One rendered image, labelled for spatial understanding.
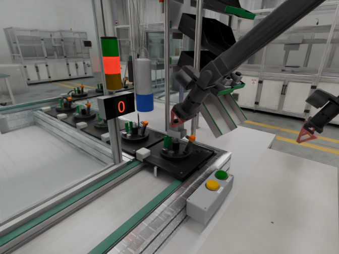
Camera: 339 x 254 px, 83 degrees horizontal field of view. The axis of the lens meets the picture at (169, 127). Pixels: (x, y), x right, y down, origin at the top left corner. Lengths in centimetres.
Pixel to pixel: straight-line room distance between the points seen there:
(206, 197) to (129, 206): 25
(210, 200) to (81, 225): 38
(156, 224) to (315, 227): 51
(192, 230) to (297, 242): 31
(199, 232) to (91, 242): 31
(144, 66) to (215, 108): 80
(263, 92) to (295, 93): 60
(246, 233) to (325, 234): 24
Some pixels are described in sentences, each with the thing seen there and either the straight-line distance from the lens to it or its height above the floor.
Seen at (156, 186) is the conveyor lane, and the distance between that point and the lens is 73.
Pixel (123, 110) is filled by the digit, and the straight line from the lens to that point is 68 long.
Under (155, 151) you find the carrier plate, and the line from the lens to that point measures 84.
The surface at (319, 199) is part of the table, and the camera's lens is 95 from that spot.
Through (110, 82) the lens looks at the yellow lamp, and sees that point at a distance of 65.
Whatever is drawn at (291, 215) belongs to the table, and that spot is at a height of 86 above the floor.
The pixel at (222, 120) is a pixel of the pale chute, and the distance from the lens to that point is 102.
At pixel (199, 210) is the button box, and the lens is 62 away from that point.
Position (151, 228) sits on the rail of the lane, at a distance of 56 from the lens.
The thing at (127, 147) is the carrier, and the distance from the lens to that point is 88.
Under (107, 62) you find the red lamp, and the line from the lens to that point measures 64.
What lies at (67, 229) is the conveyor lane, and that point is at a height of 92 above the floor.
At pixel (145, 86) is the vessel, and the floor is 108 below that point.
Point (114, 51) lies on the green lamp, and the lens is 64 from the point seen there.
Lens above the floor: 139
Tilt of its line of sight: 23 degrees down
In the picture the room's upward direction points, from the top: straight up
